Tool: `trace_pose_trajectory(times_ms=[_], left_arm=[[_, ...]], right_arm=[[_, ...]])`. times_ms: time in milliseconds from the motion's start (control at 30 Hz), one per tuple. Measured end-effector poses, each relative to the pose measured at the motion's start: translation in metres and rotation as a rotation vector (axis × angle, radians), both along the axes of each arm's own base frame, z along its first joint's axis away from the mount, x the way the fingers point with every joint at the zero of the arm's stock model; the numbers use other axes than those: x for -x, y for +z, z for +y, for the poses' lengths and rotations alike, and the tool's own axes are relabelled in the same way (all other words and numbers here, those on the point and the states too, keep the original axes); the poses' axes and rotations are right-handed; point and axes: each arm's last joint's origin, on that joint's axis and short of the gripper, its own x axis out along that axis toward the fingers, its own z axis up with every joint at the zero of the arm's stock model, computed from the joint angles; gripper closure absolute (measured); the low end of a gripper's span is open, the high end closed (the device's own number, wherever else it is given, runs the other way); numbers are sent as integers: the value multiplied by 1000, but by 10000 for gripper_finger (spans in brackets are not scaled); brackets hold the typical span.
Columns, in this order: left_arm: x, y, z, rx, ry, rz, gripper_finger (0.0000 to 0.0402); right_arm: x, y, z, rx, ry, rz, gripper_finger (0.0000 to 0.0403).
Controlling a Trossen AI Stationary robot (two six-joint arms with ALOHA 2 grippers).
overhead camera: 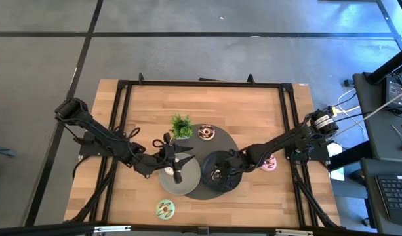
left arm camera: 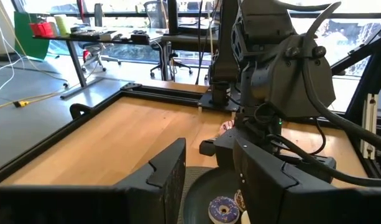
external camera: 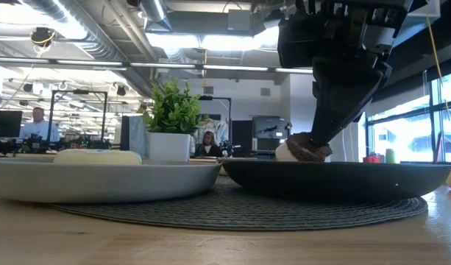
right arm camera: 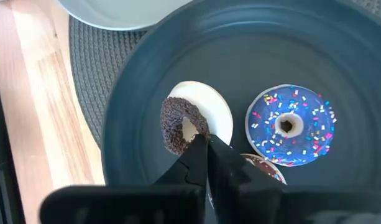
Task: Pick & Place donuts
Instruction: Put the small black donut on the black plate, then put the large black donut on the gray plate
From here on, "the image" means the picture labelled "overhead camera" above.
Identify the green glazed donut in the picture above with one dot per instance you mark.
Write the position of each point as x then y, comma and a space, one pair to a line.
165, 209

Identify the grey round plate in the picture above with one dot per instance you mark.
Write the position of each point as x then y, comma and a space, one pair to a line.
187, 180

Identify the black aluminium table frame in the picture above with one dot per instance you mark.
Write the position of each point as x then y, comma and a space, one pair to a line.
204, 83

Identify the dark grey side desk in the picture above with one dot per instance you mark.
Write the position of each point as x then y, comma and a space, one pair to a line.
369, 196
377, 131

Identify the black overhead crossbeam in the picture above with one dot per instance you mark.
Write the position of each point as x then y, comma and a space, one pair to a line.
56, 229

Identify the white chocolate drizzle donut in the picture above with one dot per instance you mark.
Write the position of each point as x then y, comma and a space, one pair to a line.
216, 176

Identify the silver metal bracket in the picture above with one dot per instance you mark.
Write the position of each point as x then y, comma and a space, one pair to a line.
294, 232
112, 228

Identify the white paper sheet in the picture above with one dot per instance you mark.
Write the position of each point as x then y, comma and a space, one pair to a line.
335, 150

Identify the pink glazed donut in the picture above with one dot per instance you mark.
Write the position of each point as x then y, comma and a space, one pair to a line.
271, 165

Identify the green artificial plant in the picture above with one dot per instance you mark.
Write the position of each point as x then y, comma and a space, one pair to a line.
181, 126

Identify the black diagonal beam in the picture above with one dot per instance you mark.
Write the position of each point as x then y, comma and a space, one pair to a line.
351, 155
391, 65

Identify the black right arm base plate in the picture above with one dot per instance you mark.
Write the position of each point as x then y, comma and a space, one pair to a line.
318, 154

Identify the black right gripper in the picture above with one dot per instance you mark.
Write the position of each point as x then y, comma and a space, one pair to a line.
236, 162

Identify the white glazed donut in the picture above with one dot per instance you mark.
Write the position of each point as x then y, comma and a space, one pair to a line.
168, 170

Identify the black laptop keyboard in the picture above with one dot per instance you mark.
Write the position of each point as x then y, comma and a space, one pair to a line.
397, 196

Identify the thin white rod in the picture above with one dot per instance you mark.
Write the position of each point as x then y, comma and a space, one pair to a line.
372, 113

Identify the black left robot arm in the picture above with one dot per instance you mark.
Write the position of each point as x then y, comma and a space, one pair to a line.
99, 132

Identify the grey floor object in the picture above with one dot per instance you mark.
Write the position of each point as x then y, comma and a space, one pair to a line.
0, 150

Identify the black power adapter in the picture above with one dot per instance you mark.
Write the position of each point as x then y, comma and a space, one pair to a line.
394, 91

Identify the chocolate sprinkle donut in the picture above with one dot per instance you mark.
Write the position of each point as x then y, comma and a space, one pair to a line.
206, 132

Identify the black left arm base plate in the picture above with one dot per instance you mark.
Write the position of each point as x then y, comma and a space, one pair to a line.
89, 149

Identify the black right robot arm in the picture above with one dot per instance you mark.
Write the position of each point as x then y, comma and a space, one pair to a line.
286, 139

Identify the white square plant pot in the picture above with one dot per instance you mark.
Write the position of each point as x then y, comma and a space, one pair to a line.
183, 138

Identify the dark woven round placemat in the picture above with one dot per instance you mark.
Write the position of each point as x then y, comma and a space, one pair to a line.
213, 144

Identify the black round plate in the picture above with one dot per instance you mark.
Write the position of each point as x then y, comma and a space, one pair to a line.
205, 170

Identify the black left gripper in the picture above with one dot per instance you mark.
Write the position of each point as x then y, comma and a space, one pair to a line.
169, 154

